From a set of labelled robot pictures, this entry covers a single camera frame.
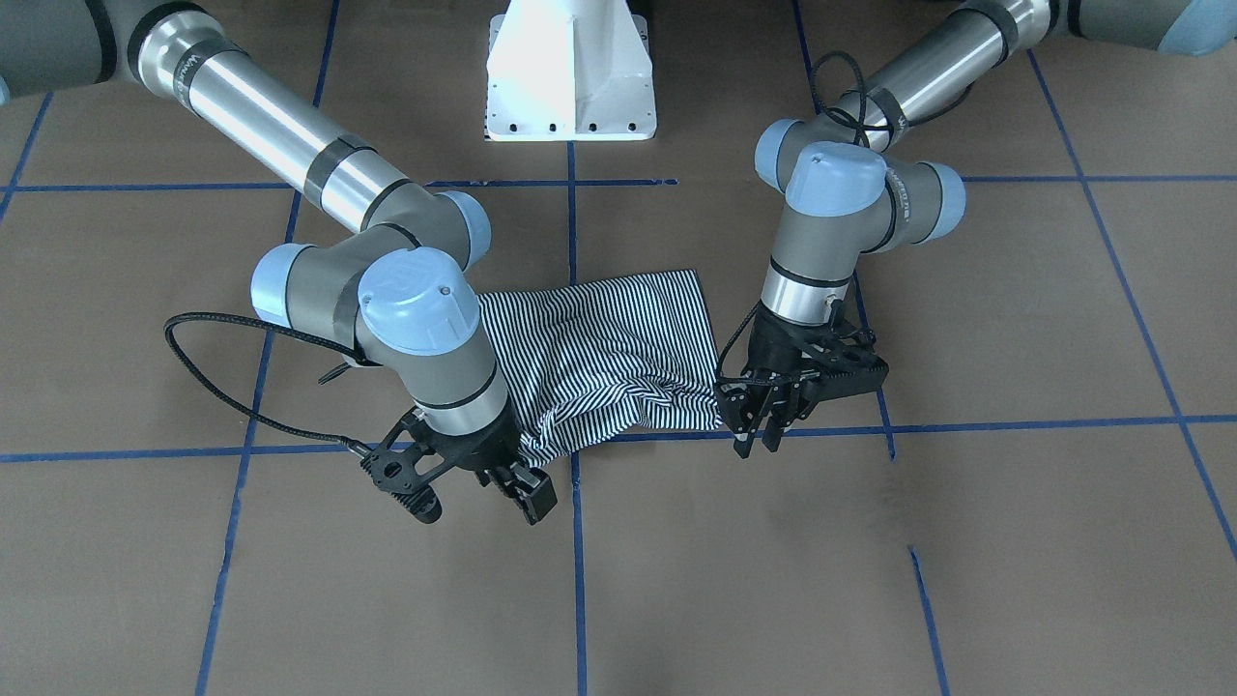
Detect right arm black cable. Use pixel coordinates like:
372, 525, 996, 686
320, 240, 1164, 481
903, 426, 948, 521
162, 312, 388, 457

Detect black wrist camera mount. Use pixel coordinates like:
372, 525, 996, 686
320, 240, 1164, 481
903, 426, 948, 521
803, 314, 889, 402
360, 409, 465, 524

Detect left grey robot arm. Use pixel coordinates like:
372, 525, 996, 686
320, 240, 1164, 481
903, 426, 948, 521
714, 1, 1235, 457

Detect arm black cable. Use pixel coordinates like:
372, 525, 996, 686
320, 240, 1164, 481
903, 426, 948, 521
713, 49, 901, 388
162, 312, 388, 457

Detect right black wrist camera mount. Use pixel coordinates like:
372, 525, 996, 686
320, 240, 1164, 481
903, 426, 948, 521
360, 409, 465, 524

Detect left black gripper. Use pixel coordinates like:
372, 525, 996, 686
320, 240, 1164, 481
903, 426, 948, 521
715, 304, 833, 459

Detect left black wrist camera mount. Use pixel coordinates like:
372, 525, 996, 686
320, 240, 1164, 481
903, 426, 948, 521
803, 314, 889, 402

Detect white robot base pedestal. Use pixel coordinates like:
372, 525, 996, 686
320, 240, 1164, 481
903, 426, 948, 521
482, 1, 658, 142

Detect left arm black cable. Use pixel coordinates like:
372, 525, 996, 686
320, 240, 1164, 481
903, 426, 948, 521
713, 49, 901, 388

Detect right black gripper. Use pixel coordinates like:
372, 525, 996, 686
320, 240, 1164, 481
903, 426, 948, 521
428, 401, 558, 525

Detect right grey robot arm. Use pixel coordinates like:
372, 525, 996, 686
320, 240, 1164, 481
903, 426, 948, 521
2, 1, 557, 524

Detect striped polo shirt white collar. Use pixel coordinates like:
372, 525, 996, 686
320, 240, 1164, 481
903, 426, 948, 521
477, 269, 720, 467

